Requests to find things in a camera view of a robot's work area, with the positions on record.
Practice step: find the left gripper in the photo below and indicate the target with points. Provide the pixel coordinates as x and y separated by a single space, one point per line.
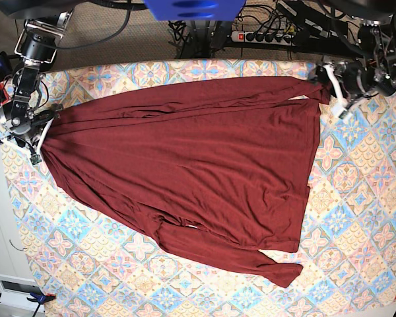
355 80

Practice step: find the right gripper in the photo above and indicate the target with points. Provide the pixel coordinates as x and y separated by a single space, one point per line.
26 131

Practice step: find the dark red t-shirt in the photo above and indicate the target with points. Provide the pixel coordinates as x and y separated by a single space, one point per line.
214 171

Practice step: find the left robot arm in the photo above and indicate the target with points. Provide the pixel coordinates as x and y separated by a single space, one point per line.
375 71

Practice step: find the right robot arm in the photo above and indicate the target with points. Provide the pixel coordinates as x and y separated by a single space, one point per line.
44 25

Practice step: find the white power strip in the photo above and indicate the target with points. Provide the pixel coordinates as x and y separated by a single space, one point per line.
261 38

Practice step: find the patterned tile tablecloth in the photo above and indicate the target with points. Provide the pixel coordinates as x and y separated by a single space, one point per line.
97 267

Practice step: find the blue orange clamp lower left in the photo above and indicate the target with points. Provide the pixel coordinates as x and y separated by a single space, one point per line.
39 298

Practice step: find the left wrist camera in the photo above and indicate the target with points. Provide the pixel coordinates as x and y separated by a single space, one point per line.
341 112

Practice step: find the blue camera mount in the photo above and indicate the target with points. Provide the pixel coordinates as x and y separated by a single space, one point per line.
224 10

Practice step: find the white wall socket box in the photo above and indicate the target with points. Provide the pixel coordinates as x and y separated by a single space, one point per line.
15 291

